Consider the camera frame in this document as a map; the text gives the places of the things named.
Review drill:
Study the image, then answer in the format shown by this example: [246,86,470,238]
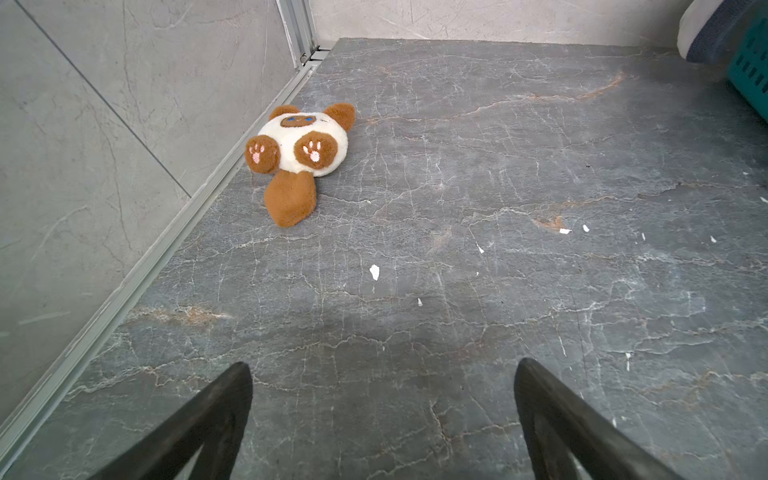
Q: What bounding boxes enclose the white navy-trimmed tank top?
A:
[677,0,758,64]

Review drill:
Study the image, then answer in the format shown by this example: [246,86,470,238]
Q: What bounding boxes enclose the brown white plush toy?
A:
[244,103,356,228]

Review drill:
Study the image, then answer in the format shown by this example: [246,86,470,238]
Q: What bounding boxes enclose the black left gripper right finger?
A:
[514,358,680,479]

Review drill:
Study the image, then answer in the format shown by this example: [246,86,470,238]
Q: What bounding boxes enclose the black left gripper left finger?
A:
[92,362,253,479]

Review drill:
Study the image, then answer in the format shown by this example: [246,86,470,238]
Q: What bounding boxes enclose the teal plastic basket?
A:
[728,4,768,120]

